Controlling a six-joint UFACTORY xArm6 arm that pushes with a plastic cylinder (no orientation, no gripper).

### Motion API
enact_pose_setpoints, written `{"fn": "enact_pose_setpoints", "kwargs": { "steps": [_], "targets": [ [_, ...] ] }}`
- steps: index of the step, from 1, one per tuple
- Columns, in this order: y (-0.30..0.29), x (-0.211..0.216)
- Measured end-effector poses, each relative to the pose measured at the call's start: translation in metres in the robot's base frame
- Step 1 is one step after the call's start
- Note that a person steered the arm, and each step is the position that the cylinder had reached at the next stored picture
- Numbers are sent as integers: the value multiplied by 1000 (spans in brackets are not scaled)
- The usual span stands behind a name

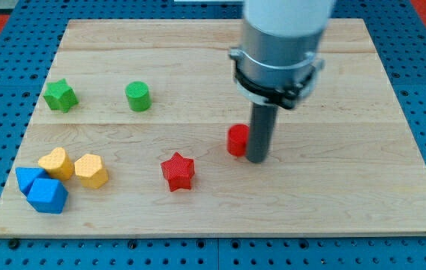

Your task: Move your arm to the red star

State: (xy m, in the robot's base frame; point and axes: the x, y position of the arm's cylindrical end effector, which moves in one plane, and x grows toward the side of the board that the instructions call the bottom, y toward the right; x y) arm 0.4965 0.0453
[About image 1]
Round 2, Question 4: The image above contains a yellow pentagon block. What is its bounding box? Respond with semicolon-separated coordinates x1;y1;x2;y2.
74;154;109;189

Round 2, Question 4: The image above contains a yellow heart block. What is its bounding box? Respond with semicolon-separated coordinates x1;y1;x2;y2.
37;147;74;181

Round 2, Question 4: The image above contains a red cylinder block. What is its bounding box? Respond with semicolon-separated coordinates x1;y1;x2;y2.
226;124;249;157

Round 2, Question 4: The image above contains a light wooden board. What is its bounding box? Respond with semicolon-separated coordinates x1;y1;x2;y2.
0;19;426;239

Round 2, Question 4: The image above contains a green star block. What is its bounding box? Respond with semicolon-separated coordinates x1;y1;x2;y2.
43;79;79;113

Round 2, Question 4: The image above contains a red star block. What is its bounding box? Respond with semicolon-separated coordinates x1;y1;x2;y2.
160;152;195;192

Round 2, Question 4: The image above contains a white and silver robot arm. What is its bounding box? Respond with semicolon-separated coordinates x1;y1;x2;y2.
229;0;336;110

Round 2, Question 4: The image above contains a blue triangle block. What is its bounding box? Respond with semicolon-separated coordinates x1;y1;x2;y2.
15;167;50;196

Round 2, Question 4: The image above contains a green cylinder block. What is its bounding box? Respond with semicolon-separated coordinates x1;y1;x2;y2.
125;81;152;112

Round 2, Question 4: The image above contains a blue cube block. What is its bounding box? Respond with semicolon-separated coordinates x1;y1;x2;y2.
26;178;68;214

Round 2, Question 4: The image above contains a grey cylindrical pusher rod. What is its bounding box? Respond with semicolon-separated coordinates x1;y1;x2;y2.
246;103;278;164

